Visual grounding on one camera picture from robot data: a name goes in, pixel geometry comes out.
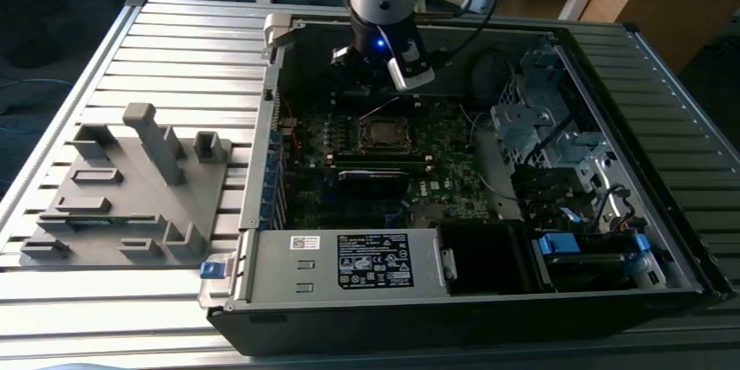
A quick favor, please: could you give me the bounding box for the CPU with silver top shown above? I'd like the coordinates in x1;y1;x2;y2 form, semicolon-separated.
369;120;404;144

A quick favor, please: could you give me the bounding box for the metal socket cover frame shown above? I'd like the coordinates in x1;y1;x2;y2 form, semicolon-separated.
356;116;419;153

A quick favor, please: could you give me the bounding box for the white-clip RAM slot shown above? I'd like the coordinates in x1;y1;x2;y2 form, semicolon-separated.
327;152;433;163
328;161;435;172

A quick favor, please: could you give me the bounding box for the grey case latch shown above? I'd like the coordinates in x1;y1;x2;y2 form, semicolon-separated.
261;13;307;61

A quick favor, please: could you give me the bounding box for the silver metal drive cage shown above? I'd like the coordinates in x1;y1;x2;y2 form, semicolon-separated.
489;36;623;232

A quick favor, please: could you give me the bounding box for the green motherboard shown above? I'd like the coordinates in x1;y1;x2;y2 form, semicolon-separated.
269;88;525;232

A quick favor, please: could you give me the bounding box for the black graphics card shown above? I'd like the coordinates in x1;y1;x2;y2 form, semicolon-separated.
337;169;413;211

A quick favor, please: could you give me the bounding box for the grey power supply unit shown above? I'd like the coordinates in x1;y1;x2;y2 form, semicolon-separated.
241;229;457;304

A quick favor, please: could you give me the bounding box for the grey parts rack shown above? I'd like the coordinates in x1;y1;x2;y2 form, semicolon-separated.
20;102;236;267

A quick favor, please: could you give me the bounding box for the dark office chair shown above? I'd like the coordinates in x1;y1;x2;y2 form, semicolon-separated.
0;0;68;70

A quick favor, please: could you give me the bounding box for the blue case latch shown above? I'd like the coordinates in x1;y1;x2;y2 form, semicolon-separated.
197;260;225;280

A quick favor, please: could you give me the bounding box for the green RAM stick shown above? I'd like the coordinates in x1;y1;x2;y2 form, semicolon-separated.
67;216;129;227

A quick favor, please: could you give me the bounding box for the hard disk in blue carrier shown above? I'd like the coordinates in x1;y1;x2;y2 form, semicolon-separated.
535;230;655;293

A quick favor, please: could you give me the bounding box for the black open PC case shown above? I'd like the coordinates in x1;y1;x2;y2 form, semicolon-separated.
196;12;739;358

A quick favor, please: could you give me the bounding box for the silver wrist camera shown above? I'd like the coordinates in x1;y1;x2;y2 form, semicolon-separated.
385;38;437;93

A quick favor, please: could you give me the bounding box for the thin black wire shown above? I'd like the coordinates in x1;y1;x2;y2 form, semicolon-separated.
593;182;635;232

